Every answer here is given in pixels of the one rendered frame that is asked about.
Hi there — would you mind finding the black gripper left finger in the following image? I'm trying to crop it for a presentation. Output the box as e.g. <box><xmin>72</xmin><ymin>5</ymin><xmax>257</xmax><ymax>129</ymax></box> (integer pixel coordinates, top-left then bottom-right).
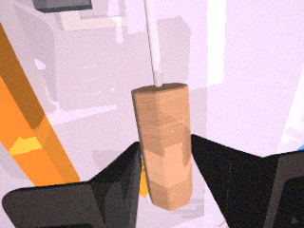
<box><xmin>2</xmin><ymin>142</ymin><xmax>142</xmax><ymax>228</ymax></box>

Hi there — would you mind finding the orange flat strip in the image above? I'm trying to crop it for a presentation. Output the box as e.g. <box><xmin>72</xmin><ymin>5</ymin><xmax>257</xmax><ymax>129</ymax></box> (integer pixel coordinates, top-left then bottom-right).
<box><xmin>0</xmin><ymin>23</ymin><xmax>80</xmax><ymax>186</ymax></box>

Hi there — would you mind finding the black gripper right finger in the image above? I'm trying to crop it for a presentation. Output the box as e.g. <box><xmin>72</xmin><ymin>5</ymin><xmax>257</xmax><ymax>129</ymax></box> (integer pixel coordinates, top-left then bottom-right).
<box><xmin>191</xmin><ymin>134</ymin><xmax>304</xmax><ymax>228</ymax></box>

